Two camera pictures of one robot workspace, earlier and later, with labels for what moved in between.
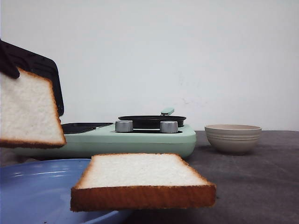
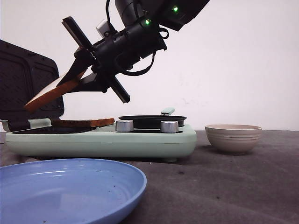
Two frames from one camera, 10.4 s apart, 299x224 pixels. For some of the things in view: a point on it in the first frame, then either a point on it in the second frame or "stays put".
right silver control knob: x=168 y=127 stays put
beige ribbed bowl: x=233 y=138 stays put
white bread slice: x=141 y=181 -> x=53 y=92
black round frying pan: x=153 y=122 stays put
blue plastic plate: x=38 y=191 stays put
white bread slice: x=29 y=117 -> x=56 y=123
